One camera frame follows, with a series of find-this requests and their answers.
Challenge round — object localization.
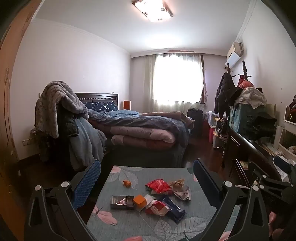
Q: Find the black hanging jacket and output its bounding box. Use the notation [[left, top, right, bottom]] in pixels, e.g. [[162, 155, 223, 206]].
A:
[[215, 73, 241, 116]]

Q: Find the brown dried scrap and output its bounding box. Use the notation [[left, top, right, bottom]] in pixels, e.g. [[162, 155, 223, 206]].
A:
[[171, 178, 185, 189]]

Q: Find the light blue blanket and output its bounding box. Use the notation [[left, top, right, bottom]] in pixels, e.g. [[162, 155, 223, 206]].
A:
[[69, 117, 107, 171]]

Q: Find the brown blanket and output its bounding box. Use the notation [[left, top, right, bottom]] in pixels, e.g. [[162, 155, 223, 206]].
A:
[[140, 112, 188, 121]]

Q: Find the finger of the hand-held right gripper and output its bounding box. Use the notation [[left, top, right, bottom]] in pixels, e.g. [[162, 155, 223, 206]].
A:
[[273, 157, 296, 174], [248, 162, 290, 193]]

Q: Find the pile of pale clothes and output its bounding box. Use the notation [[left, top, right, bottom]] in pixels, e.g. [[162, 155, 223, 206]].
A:
[[236, 87, 267, 109]]

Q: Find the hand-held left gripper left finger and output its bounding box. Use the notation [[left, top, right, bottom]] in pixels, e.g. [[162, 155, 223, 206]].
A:
[[23, 159, 101, 241]]

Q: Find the dark blue packet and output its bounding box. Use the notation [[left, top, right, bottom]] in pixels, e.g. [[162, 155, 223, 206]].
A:
[[162, 197, 186, 223]]

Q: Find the white air conditioner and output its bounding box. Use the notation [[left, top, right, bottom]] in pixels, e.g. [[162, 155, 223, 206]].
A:
[[225, 42, 244, 67]]

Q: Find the grey fleece blanket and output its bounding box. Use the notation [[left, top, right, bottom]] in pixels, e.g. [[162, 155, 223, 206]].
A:
[[35, 81, 89, 139]]

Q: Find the wooden coat rack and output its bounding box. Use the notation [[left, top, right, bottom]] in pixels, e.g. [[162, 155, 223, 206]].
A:
[[223, 60, 252, 84]]

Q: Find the black suitcase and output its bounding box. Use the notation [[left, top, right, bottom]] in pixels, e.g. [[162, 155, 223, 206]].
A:
[[187, 108, 203, 138]]

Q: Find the white shelf unit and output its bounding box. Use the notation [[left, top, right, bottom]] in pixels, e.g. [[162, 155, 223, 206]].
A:
[[275, 95, 296, 160]]

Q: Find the dark padded jacket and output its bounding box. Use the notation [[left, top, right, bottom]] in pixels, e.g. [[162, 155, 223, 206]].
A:
[[66, 113, 80, 136]]

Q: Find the dark hanging bag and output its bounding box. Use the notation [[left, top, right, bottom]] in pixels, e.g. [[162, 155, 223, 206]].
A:
[[215, 118, 229, 139]]

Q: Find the dark wooden headboard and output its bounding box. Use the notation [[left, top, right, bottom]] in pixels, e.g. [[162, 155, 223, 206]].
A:
[[74, 93, 119, 110]]

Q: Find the dark wooden cabinet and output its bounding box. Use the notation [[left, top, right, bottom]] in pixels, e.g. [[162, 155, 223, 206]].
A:
[[222, 127, 296, 188]]

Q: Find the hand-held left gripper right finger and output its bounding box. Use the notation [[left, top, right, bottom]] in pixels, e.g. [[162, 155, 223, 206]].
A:
[[185, 159, 270, 241]]

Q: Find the pink quilt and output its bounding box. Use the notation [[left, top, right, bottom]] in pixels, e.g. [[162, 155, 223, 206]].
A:
[[110, 125, 176, 150]]

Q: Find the blue quilt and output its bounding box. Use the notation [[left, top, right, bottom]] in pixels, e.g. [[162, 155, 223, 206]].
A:
[[88, 109, 190, 147]]

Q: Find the pinkish paper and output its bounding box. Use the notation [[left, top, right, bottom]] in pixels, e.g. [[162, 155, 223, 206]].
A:
[[173, 185, 192, 201]]

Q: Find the person's right hand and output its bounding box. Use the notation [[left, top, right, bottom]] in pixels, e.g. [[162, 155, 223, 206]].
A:
[[269, 212, 285, 241]]

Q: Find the red snack packet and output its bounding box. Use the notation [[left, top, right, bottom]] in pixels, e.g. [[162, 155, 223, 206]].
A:
[[145, 179, 173, 195]]

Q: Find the clear plastic box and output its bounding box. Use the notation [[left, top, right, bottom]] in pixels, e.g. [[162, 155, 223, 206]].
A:
[[213, 130, 226, 149]]

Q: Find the teal storage box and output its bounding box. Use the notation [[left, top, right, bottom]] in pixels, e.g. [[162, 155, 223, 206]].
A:
[[229, 103, 266, 139]]

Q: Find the red and white wrapper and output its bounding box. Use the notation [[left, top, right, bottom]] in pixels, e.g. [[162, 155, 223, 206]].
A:
[[145, 200, 171, 216]]

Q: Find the orange box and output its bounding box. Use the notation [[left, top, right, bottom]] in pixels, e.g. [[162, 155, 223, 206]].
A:
[[132, 195, 148, 207]]

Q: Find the star print pillow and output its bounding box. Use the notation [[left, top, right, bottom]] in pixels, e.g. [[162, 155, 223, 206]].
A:
[[82, 101, 118, 113]]

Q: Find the wooden wardrobe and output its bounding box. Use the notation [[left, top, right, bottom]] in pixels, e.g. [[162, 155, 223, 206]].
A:
[[0, 0, 44, 209]]

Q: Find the floral tablecloth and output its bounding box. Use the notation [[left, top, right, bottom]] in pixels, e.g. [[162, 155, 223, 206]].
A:
[[86, 165, 241, 241]]

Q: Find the sheer window curtain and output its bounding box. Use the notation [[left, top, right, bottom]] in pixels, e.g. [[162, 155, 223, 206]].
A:
[[144, 53, 205, 112]]

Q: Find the silver box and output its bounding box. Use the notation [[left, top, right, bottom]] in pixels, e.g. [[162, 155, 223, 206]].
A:
[[110, 195, 135, 210]]

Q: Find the bed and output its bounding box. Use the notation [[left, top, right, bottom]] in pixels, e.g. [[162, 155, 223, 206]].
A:
[[74, 93, 192, 168]]

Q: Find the ceiling lamp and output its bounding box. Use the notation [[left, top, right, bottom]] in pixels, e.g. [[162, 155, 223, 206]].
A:
[[132, 0, 173, 22]]

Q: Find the white plastic bag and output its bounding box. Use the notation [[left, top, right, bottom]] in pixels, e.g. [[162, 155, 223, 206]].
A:
[[273, 155, 296, 183]]

